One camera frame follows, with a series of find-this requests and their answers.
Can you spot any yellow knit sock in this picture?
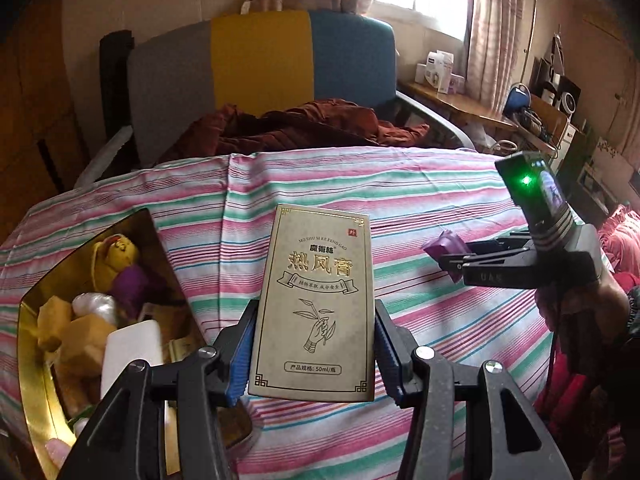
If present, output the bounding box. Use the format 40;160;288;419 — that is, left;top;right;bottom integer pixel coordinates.
90;235;141;283

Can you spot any red quilt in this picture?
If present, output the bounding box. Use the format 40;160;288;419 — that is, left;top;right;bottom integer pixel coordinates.
532;340;626;480

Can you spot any person's right forearm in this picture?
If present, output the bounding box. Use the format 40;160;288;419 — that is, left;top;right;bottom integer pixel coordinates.
570;285;640;441

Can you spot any clear bag of white cotton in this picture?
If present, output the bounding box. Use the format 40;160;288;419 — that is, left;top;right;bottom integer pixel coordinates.
71;292;121;328

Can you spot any tall white box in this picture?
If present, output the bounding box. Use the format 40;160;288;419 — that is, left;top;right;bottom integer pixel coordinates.
427;51;455;93

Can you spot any yellow sponge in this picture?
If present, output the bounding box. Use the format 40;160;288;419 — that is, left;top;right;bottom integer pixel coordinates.
52;380;103;416
52;317;118;386
37;296;76;353

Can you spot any beige cardboard box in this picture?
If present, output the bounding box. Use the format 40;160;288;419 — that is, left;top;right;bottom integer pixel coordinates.
590;137;640;196

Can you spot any blue pouch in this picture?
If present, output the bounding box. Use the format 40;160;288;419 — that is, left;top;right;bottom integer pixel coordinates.
502;85;532;122

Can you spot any black box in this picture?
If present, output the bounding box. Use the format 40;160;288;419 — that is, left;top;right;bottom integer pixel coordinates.
542;72;582;116

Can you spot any black cable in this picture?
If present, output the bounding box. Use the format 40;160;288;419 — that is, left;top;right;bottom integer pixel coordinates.
545;330;562;411

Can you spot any person's right hand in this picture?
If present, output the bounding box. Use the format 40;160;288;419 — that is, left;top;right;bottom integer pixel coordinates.
535;267;633;346

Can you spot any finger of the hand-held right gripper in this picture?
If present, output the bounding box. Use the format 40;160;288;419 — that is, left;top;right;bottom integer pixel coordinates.
465;234;538;257
436;252;541;291

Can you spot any wooden side desk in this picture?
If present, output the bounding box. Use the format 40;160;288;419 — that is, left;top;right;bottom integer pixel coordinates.
397;80;518;133

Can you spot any wooden crate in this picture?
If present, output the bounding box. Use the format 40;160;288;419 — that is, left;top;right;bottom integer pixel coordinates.
520;92;571;153

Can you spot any white foam block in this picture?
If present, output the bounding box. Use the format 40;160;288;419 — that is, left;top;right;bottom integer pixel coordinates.
100;321;165;401

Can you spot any grey yellow blue chair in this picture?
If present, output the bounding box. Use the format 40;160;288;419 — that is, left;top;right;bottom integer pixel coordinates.
75;9;476;196

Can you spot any pink blanket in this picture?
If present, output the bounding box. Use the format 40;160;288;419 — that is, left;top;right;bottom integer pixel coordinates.
595;205;640;286

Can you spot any beige carton box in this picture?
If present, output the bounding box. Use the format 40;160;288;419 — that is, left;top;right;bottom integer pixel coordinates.
247;204;377;403

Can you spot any gold metal tin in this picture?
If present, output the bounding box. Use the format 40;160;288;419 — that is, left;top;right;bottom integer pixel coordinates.
17;207;256;480

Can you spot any wooden wardrobe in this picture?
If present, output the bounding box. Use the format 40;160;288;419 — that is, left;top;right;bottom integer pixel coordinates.
0;0;101;241

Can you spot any red-brown blanket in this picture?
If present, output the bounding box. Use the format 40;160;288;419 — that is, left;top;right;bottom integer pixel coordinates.
157;100;431;166

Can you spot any pink hair roller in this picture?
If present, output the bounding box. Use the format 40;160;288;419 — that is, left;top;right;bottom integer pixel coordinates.
45;437;76;471

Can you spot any metal pole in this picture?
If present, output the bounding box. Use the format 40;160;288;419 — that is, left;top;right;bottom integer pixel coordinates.
527;0;551;101

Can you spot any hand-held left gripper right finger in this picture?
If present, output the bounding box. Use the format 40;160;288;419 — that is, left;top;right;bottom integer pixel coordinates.
374;299;573;480

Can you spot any purple packet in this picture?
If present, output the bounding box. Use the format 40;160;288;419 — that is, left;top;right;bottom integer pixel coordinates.
110;265;161;311
422;230;471;283

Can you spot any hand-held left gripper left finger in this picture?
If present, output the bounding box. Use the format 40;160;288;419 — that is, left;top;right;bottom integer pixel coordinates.
57;300;258;480

